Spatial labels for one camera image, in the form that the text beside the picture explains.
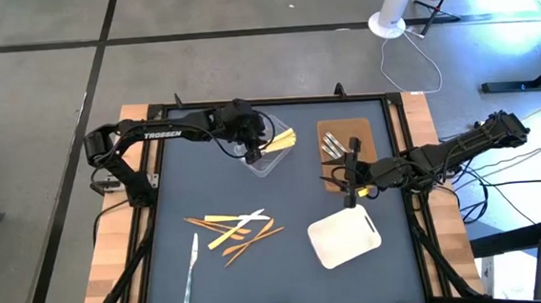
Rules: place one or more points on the brown wooden bin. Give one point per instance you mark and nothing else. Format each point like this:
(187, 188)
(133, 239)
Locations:
(360, 133)

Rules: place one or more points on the black beam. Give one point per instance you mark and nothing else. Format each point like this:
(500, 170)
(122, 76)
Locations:
(515, 239)

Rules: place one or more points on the white plastic bin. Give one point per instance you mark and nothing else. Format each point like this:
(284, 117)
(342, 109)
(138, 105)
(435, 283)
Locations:
(339, 242)

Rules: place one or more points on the silver metal table knife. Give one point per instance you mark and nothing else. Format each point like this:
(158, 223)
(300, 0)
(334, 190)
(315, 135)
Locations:
(190, 271)

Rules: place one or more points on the grey-blue table mat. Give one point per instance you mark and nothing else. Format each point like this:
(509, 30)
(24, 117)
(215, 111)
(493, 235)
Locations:
(299, 283)

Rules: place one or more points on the black tripod stand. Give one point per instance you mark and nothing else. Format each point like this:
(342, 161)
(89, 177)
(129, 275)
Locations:
(437, 2)

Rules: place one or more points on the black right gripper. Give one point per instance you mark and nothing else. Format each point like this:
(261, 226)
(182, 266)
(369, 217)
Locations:
(363, 176)

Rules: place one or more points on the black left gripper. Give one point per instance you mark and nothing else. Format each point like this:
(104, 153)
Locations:
(242, 120)

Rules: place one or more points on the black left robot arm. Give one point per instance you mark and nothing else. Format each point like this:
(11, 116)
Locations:
(164, 134)

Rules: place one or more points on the black desk leg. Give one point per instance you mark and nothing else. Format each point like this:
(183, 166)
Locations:
(523, 85)

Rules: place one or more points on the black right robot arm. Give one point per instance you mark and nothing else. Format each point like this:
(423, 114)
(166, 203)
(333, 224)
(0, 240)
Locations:
(461, 145)

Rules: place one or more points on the clear plastic bin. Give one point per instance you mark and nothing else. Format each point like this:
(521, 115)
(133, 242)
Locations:
(271, 163)

